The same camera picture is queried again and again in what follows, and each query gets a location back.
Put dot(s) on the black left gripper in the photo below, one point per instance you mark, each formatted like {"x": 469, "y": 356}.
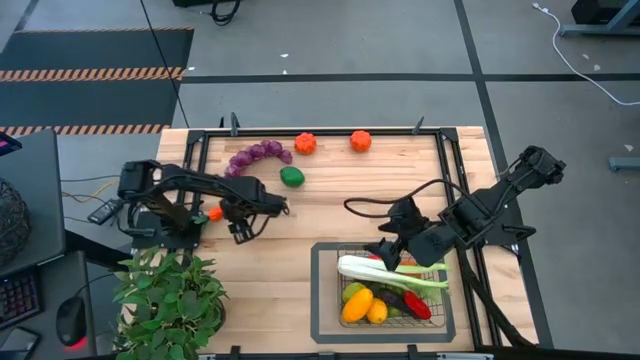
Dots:
{"x": 250, "y": 207}

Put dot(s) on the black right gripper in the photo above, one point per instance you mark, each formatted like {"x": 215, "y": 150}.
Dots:
{"x": 432, "y": 245}

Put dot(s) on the white and green leek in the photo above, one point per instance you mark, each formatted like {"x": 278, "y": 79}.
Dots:
{"x": 370, "y": 270}

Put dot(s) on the orange carrot with green top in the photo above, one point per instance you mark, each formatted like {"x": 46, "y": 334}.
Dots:
{"x": 215, "y": 214}

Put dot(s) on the dark green round fruit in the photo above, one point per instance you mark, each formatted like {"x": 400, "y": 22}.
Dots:
{"x": 292, "y": 177}

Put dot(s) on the dark plump eggplant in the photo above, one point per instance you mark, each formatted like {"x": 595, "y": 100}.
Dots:
{"x": 397, "y": 303}

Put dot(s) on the purple grape bunch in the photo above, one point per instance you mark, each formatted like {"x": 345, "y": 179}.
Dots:
{"x": 257, "y": 151}

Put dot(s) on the light green fruit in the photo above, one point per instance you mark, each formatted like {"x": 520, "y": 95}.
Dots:
{"x": 351, "y": 290}

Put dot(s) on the red chili pepper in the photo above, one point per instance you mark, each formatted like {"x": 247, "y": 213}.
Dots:
{"x": 417, "y": 305}

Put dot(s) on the yellow lemon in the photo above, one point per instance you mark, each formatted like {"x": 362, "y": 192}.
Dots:
{"x": 377, "y": 311}

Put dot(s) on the orange bumpy pumpkin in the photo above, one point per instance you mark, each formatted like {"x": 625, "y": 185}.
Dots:
{"x": 360, "y": 141}

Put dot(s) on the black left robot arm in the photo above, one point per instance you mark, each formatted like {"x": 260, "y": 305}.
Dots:
{"x": 200, "y": 181}

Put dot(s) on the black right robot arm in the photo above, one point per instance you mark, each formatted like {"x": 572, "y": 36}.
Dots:
{"x": 500, "y": 192}

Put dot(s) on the green potted plant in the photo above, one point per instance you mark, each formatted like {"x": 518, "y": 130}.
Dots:
{"x": 170, "y": 305}

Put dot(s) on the black adapter box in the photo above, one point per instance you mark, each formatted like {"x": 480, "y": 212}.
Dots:
{"x": 105, "y": 211}

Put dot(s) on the black hazard-striped floor mat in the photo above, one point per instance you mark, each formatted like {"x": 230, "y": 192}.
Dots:
{"x": 95, "y": 100}

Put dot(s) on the dark grey desk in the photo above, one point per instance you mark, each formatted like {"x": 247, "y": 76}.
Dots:
{"x": 60, "y": 275}

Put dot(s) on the black computer mouse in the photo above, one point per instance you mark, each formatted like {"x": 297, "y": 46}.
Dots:
{"x": 70, "y": 320}

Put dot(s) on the dark grey desk panel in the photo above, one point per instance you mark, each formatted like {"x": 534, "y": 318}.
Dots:
{"x": 35, "y": 200}

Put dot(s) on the grey furniture foot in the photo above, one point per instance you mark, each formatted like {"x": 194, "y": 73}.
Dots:
{"x": 625, "y": 163}

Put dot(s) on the black mesh ball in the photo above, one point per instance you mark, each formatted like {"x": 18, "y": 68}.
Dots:
{"x": 10, "y": 220}

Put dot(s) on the backlit black keyboard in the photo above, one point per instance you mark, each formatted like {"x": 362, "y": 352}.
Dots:
{"x": 17, "y": 300}

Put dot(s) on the device with pink screen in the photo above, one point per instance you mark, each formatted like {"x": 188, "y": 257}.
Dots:
{"x": 7, "y": 142}

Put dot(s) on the black smartphone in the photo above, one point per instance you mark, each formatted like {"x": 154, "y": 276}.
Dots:
{"x": 17, "y": 345}

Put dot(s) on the grey desk leg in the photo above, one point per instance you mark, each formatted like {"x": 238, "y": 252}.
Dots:
{"x": 590, "y": 30}

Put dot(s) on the dark box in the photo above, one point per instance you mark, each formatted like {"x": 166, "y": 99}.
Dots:
{"x": 595, "y": 10}

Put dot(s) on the black aluminium table frame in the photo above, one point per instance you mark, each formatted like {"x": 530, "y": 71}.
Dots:
{"x": 390, "y": 132}

